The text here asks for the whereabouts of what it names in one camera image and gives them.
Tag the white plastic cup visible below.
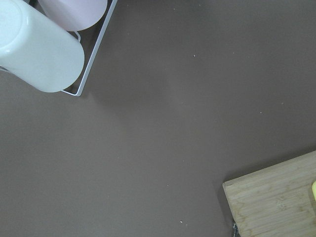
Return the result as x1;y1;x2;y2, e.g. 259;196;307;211
0;0;84;92

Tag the white wire cup rack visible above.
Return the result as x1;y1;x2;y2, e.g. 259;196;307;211
0;0;119;97

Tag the metal hook on board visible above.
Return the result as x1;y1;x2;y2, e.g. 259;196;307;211
233;223;239;237

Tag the yellow peeler on board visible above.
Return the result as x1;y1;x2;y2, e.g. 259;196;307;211
312;181;316;199

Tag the pink plastic cup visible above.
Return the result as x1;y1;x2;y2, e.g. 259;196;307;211
39;0;108;32

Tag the bamboo cutting board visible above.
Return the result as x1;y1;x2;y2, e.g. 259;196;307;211
223;152;316;237

